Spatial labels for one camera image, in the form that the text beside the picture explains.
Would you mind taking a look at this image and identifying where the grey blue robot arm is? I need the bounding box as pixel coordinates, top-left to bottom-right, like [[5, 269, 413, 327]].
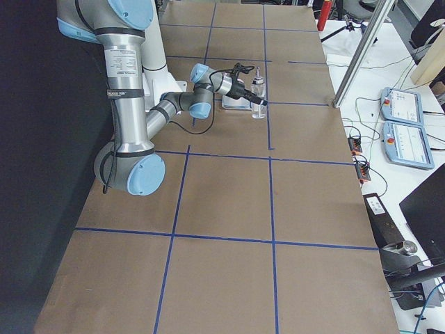
[[57, 1, 267, 196]]

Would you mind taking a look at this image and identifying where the upper orange black connector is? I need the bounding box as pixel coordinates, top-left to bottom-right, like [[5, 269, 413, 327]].
[[348, 136, 362, 155]]

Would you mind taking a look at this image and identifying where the aluminium frame post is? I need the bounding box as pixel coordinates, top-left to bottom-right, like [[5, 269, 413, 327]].
[[332, 0, 396, 108]]

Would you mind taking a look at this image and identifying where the lower teach pendant tablet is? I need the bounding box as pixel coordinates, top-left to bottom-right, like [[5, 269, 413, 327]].
[[382, 121, 435, 170]]

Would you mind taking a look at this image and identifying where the white digital kitchen scale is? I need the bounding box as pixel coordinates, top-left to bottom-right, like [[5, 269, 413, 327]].
[[222, 95, 251, 111]]

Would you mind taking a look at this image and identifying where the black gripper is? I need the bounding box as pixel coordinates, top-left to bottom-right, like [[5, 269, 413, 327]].
[[229, 80, 268, 106]]

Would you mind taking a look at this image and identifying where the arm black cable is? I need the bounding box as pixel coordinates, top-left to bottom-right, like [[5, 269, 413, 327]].
[[102, 62, 257, 194]]

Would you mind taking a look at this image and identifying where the lower orange black connector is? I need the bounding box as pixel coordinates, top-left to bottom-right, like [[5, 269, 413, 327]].
[[353, 155, 371, 184]]

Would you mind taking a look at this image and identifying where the black monitor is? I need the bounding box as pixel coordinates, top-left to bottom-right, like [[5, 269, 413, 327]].
[[399, 165, 445, 258]]

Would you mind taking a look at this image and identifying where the orange black connector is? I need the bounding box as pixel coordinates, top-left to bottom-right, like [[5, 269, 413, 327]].
[[353, 155, 371, 184], [348, 136, 362, 155]]

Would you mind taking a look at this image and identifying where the upper teach pendant tablet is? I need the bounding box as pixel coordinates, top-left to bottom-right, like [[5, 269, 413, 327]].
[[380, 87, 424, 125]]

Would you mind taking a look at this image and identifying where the black labelled box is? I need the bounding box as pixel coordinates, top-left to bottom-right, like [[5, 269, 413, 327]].
[[363, 193, 405, 248]]

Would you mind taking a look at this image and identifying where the clear glass sauce bottle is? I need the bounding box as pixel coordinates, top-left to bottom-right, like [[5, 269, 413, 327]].
[[250, 66, 266, 119]]

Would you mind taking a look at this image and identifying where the teach pendant tablet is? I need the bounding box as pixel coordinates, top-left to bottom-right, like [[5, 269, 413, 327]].
[[380, 87, 424, 125], [382, 121, 435, 170]]

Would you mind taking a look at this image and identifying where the red cylinder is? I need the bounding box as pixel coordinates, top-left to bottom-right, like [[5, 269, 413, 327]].
[[317, 0, 332, 31]]

